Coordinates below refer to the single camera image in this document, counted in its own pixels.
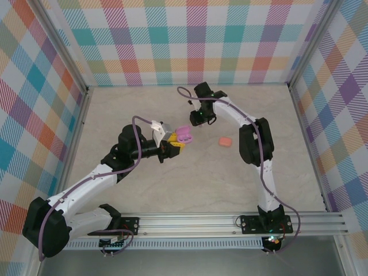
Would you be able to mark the purple earbud charging case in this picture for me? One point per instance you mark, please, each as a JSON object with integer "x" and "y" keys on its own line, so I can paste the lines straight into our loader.
{"x": 184, "y": 130}

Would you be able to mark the salmon orange earbud charging case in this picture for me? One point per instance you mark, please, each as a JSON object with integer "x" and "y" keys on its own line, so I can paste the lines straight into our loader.
{"x": 225, "y": 141}

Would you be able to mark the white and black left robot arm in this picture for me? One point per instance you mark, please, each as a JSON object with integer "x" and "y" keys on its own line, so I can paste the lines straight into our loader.
{"x": 86, "y": 184}

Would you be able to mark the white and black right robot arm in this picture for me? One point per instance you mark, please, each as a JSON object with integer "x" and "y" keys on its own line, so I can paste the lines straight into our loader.
{"x": 268, "y": 184}

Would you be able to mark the black controller board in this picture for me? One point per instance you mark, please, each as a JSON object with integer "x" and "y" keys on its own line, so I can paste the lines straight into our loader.
{"x": 112, "y": 244}
{"x": 273, "y": 241}

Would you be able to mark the aluminium table edge rail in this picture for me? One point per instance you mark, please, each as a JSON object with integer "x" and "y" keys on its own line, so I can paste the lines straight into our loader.
{"x": 302, "y": 120}
{"x": 77, "y": 135}

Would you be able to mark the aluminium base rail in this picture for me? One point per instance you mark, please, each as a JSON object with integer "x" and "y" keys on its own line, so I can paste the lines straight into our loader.
{"x": 187, "y": 224}

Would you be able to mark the aluminium frame post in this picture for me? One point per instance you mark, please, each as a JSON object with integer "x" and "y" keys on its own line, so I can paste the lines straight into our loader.
{"x": 312, "y": 43}
{"x": 66, "y": 49}

